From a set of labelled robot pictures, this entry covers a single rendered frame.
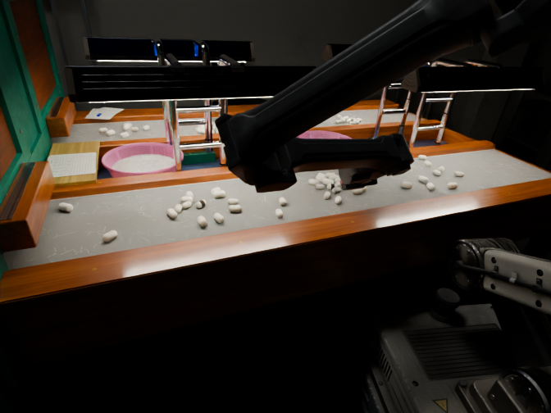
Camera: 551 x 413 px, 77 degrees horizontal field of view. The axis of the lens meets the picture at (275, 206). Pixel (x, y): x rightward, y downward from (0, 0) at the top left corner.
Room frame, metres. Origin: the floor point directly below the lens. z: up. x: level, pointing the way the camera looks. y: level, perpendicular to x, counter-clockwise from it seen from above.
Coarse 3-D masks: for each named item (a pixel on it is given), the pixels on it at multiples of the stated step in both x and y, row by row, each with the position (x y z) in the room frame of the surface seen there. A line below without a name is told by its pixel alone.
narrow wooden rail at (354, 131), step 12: (432, 120) 1.84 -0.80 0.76; (336, 132) 1.57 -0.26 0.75; (348, 132) 1.59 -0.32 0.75; (360, 132) 1.62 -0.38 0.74; (372, 132) 1.65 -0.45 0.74; (384, 132) 1.68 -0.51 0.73; (396, 132) 1.71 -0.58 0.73; (408, 132) 1.74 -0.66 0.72; (420, 132) 1.77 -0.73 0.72; (432, 132) 1.81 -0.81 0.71; (108, 144) 1.18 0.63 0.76; (120, 144) 1.19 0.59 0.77; (120, 156) 1.19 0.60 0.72; (216, 156) 1.34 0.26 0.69
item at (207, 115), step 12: (156, 36) 1.38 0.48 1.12; (204, 48) 1.30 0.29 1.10; (204, 60) 1.29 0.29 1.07; (168, 108) 1.24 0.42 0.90; (168, 120) 1.24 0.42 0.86; (180, 120) 1.26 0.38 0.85; (192, 120) 1.28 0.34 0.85; (204, 120) 1.30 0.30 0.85; (168, 132) 1.23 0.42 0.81; (192, 156) 1.26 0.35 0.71; (204, 156) 1.28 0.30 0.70
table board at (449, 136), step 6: (414, 114) 2.05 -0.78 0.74; (444, 132) 1.80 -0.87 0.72; (450, 132) 1.77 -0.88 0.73; (456, 132) 1.76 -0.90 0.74; (444, 138) 1.79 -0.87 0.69; (450, 138) 1.76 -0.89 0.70; (456, 138) 1.73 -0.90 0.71; (462, 138) 1.70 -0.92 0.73; (468, 138) 1.67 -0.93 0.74; (498, 150) 1.53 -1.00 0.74; (510, 156) 1.46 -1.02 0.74; (528, 162) 1.40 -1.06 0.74; (540, 168) 1.34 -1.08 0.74
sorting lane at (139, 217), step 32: (416, 160) 1.33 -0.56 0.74; (448, 160) 1.35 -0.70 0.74; (480, 160) 1.38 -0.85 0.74; (512, 160) 1.41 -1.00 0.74; (128, 192) 0.89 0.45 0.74; (160, 192) 0.91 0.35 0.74; (192, 192) 0.92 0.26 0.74; (256, 192) 0.95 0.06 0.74; (288, 192) 0.97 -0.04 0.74; (320, 192) 0.99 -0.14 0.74; (352, 192) 1.00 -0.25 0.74; (384, 192) 1.02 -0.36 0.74; (416, 192) 1.04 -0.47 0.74; (448, 192) 1.06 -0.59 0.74; (64, 224) 0.71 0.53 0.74; (96, 224) 0.72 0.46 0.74; (128, 224) 0.73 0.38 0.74; (160, 224) 0.74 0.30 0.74; (192, 224) 0.75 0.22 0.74; (224, 224) 0.76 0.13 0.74; (256, 224) 0.77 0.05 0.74; (32, 256) 0.58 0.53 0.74; (64, 256) 0.58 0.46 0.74
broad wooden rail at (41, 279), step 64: (512, 192) 1.04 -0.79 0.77; (128, 256) 0.57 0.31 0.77; (192, 256) 0.59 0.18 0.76; (256, 256) 0.62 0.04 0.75; (320, 256) 0.69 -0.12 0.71; (384, 256) 0.78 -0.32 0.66; (0, 320) 0.42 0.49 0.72; (64, 320) 0.46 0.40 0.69; (128, 320) 0.50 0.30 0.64; (192, 320) 0.56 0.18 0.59
